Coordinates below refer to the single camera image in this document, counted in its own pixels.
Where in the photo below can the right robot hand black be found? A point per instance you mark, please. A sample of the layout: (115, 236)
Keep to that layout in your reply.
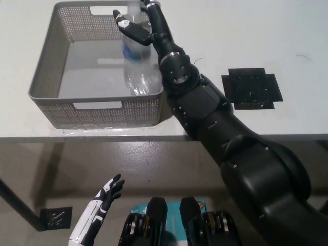
(160, 30)

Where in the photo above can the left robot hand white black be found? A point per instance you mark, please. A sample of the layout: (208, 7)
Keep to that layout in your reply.
(94, 210)

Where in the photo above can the clear plastic water bottle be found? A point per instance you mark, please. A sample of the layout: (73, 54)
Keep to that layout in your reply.
(137, 68)

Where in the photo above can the black table leg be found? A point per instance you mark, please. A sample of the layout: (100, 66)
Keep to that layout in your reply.
(21, 207)

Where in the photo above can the clear adhesive tape strip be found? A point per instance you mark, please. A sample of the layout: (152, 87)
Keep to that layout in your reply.
(102, 129)

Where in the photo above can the black robot body teal tops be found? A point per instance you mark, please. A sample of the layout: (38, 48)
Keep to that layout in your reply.
(189, 225)

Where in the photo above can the grey perforated plastic basket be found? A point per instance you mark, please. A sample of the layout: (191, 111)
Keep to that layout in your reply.
(102, 112)

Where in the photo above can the black tape patch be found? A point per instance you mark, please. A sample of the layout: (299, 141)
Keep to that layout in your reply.
(252, 88)

